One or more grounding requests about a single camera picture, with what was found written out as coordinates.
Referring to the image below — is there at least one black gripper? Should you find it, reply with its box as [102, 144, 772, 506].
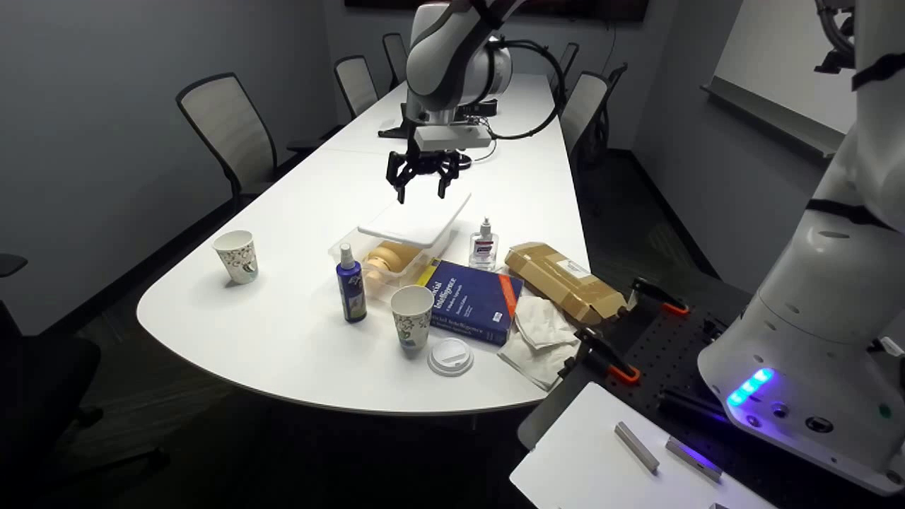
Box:
[383, 137, 475, 207]

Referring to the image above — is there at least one clear plastic lidded container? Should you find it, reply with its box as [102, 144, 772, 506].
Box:
[328, 191, 475, 304]

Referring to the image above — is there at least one clear spray bottle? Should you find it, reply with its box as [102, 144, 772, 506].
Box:
[469, 215, 502, 272]

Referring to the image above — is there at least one blue bottle white cap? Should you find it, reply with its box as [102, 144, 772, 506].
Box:
[335, 242, 372, 327]

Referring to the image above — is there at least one white plastic cup lid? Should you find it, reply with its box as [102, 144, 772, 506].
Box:
[427, 337, 475, 378]

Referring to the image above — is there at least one tan bread roll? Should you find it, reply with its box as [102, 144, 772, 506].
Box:
[365, 238, 430, 289]

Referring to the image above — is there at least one grey mesh office chair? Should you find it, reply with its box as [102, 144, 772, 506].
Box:
[175, 71, 284, 202]
[561, 62, 630, 157]
[379, 28, 413, 88]
[332, 54, 383, 120]

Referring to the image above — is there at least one blue hardcover book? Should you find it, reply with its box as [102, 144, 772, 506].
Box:
[424, 260, 524, 348]

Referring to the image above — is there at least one patterned paper cup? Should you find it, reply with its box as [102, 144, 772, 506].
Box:
[212, 225, 264, 289]
[387, 286, 438, 362]

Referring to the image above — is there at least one brown cardboard box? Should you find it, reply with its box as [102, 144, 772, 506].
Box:
[503, 241, 630, 327]

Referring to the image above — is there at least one white paper napkin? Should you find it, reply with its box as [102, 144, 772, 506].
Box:
[496, 293, 584, 389]

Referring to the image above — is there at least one orange black clamp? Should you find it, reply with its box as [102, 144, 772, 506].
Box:
[572, 324, 645, 389]
[629, 274, 694, 318]

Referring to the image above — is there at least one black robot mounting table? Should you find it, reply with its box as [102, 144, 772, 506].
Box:
[514, 274, 905, 509]

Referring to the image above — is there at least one white board sheet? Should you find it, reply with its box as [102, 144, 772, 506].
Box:
[507, 378, 777, 509]

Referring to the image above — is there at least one grey marker pen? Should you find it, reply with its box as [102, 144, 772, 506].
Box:
[612, 417, 666, 477]
[663, 436, 727, 487]

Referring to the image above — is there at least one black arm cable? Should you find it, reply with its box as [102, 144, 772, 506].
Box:
[481, 30, 572, 144]

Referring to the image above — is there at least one white wall whiteboard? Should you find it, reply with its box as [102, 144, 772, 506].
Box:
[705, 0, 864, 160]

